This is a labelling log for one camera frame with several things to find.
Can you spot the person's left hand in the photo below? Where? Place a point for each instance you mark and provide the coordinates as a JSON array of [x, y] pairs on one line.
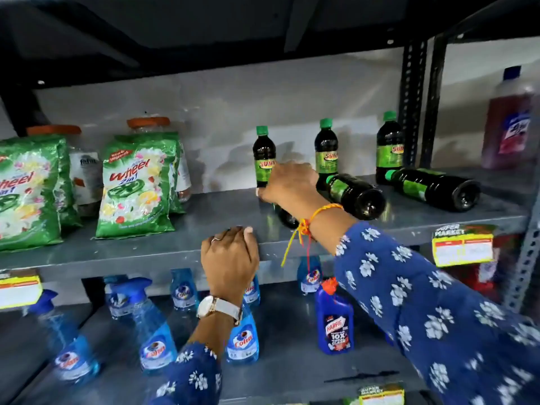
[[230, 265]]

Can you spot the person's right hand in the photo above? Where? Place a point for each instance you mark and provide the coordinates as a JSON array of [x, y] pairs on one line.
[[293, 187]]

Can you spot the person's right thumb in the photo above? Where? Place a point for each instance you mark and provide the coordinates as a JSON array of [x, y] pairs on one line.
[[262, 193]]

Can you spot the person's left fingers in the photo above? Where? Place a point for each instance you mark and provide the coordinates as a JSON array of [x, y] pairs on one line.
[[230, 238]]

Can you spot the dark bottle green label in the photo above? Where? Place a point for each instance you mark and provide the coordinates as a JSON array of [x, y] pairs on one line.
[[287, 217]]

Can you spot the person's right forearm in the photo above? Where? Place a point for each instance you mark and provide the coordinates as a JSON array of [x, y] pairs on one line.
[[422, 316]]

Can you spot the person's left forearm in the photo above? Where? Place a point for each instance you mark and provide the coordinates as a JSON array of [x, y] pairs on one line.
[[202, 358]]

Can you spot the grey metal shelf rack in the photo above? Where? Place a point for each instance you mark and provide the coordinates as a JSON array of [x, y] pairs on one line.
[[211, 215], [506, 181]]

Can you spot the dark bottle green cap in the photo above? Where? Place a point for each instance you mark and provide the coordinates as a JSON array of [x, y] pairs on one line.
[[264, 158], [389, 151], [438, 189], [358, 196], [326, 153]]

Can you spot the green detergent powder packet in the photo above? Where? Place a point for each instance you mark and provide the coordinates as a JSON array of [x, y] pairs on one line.
[[135, 193], [25, 198], [67, 198], [176, 181]]

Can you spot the row of blue spray bottles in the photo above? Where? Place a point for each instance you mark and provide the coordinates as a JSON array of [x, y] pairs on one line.
[[154, 333]]

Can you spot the clear jar orange lid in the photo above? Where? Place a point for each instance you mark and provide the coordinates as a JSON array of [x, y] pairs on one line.
[[86, 177], [147, 123]]

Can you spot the blue toilet cleaner bottle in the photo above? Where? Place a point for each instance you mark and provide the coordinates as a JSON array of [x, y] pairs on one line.
[[334, 324]]

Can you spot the yellow shelf price label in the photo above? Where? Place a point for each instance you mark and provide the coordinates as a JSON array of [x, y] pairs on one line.
[[19, 291], [462, 248], [382, 395]]

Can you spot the red packets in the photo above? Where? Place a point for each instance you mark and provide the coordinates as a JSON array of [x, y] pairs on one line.
[[476, 276]]

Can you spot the pink liquid bottle blue cap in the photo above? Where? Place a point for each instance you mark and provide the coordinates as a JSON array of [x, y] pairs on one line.
[[508, 122]]

